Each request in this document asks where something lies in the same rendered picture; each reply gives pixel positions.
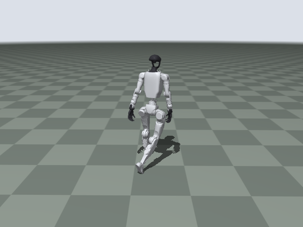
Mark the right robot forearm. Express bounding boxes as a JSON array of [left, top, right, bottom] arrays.
[[166, 91, 173, 112]]

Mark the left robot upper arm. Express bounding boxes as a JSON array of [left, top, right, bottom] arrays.
[[135, 72, 145, 94]]

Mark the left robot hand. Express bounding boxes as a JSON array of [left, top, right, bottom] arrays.
[[128, 104, 135, 121]]

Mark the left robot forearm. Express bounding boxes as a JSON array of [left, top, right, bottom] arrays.
[[130, 89, 138, 109]]

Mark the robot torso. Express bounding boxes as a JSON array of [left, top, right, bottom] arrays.
[[144, 70, 163, 116]]

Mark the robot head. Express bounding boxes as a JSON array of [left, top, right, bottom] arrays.
[[149, 55, 161, 72]]

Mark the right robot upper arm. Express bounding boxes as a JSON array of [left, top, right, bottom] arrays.
[[160, 73, 169, 97]]

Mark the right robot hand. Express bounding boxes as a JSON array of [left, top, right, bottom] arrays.
[[166, 109, 172, 123]]

